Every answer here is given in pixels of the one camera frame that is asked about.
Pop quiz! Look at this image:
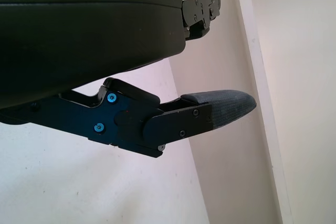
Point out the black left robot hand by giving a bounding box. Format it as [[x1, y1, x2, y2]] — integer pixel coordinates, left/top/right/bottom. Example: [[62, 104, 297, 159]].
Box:
[[0, 0, 258, 159]]

